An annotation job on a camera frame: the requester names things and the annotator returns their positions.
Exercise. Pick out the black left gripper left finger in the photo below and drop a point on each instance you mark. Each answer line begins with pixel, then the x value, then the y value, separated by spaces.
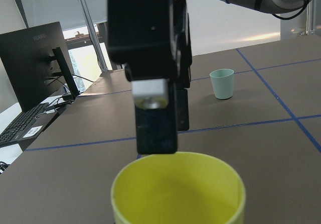
pixel 155 114

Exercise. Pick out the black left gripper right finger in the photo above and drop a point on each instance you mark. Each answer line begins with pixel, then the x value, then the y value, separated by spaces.
pixel 184 79

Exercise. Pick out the yellow plastic cup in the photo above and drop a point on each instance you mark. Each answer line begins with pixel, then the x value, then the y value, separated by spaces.
pixel 184 187

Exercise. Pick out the green plastic cup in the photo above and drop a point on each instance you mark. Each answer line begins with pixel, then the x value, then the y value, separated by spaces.
pixel 223 83

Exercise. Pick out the black computer monitor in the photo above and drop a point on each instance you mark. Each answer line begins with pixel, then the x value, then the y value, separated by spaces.
pixel 38 63

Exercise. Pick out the black keyboard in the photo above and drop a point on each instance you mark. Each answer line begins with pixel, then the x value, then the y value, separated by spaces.
pixel 25 125

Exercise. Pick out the aluminium frame post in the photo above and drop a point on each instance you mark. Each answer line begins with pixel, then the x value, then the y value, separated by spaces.
pixel 93 36

